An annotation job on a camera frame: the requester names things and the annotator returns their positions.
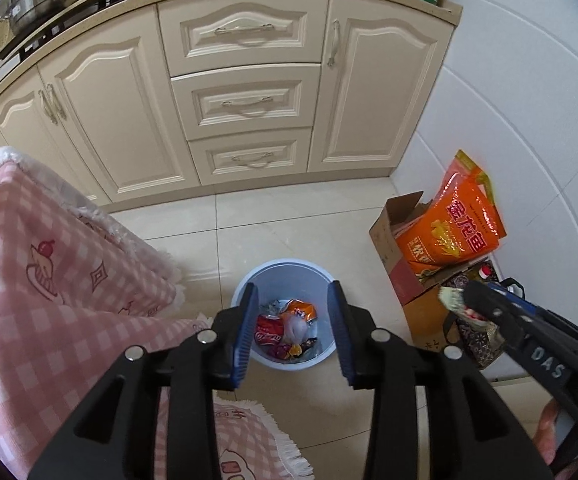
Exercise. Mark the pink checkered tablecloth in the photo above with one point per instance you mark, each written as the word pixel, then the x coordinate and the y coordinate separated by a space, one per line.
pixel 69 310

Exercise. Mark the cream cabinet drawer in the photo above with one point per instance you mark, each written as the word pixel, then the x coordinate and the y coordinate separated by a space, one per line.
pixel 249 142
pixel 249 80
pixel 244 50

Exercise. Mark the red drink can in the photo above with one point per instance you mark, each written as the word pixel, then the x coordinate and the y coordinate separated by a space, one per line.
pixel 269 334

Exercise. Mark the white green snack wrapper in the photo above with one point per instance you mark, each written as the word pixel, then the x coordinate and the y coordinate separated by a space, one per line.
pixel 451 300

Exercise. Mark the person's right hand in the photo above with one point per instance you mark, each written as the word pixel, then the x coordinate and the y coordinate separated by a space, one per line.
pixel 551 432

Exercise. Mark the black patterned carry bag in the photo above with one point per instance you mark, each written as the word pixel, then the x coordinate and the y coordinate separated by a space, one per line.
pixel 476 347

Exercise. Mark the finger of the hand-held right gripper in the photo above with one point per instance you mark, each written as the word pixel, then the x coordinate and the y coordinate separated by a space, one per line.
pixel 484 300
pixel 524 306

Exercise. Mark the dark candy wrapper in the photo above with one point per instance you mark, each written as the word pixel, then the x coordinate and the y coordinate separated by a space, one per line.
pixel 294 351

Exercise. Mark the cream cabinet door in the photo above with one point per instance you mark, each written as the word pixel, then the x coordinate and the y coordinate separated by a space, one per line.
pixel 379 100
pixel 119 110
pixel 34 145

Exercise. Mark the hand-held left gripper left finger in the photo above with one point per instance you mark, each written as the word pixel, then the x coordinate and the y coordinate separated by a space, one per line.
pixel 244 340

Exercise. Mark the clear bottle with red cap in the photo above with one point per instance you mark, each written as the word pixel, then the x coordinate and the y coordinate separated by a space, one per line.
pixel 485 274

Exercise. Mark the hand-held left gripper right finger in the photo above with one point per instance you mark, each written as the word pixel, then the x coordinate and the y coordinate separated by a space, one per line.
pixel 341 340

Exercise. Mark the clear crumpled plastic bag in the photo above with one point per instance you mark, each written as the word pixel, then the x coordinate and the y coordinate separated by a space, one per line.
pixel 296 329

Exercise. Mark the orange snack bag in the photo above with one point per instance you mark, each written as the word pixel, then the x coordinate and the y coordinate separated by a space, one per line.
pixel 299 307

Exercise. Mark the black gas stove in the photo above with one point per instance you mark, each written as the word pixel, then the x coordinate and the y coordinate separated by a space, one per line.
pixel 69 15

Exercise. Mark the blue plastic trash bin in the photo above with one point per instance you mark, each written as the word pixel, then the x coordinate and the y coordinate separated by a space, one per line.
pixel 289 280

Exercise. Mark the orange rice bag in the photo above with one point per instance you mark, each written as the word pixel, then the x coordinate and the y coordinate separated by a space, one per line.
pixel 449 230

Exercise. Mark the open cardboard box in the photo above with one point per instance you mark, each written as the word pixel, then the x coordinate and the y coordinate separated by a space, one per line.
pixel 384 240

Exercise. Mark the cream kitchen cabinet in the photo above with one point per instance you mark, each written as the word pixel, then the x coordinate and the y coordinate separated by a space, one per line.
pixel 119 110

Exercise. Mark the plain brown cardboard box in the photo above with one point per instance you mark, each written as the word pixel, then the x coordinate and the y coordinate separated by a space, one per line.
pixel 426 325

